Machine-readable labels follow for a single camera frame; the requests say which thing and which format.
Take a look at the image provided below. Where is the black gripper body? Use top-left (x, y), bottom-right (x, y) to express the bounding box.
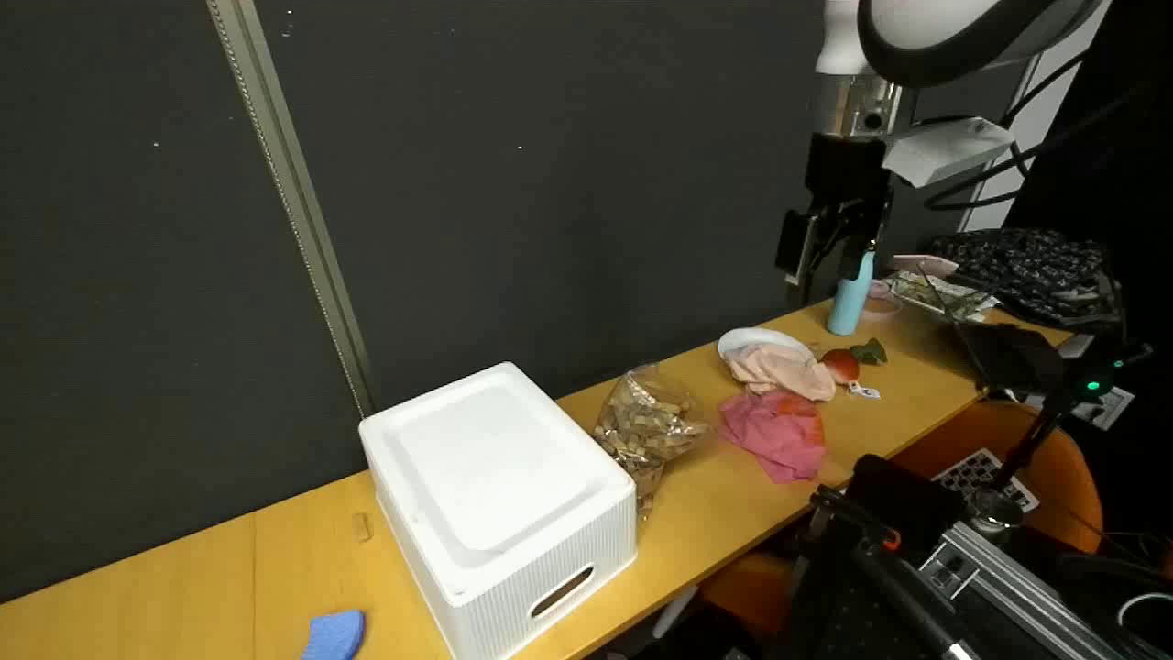
top-left (778, 134), bottom-right (889, 289)

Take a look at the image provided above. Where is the clear bag of rubber bands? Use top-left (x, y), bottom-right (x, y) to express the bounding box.
top-left (595, 366), bottom-right (711, 504)

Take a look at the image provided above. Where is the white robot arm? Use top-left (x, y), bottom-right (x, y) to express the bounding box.
top-left (778, 0), bottom-right (1107, 289)

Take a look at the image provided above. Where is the white plastic tub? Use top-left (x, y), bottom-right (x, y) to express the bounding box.
top-left (359, 361), bottom-right (637, 660)

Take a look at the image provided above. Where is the light blue bottle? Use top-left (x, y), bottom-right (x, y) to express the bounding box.
top-left (827, 254), bottom-right (877, 336)

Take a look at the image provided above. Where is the red strawberry toy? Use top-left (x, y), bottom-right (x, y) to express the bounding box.
top-left (821, 336), bottom-right (887, 383)

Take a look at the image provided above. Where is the black patterned cloth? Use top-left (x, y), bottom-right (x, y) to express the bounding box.
top-left (927, 228), bottom-right (1122, 328)

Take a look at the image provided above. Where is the pink cloth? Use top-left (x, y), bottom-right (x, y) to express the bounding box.
top-left (722, 391), bottom-right (825, 482)

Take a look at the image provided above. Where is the blue cloth piece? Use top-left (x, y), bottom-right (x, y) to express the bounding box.
top-left (301, 608), bottom-right (366, 660)

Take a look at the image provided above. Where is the black camera tripod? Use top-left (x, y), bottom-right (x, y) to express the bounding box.
top-left (954, 322), bottom-right (1152, 536)

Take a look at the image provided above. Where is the grey metal wall strip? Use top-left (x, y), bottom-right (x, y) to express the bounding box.
top-left (205, 0), bottom-right (377, 413)

